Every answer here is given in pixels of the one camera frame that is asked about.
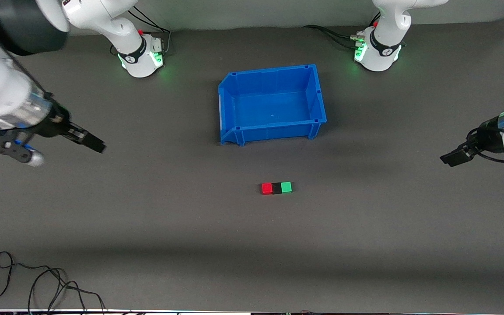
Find blue plastic storage bin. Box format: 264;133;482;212
218;64;327;146

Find grey table mat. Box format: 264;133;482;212
0;17;504;314

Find black right arm base cables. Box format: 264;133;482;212
127;6;172;56

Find black arm base cables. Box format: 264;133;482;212
127;6;172;56
302;12;382;49

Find loose thin black cable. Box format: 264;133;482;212
0;251;106;312

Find black left arm base cables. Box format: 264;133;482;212
302;12;382;49

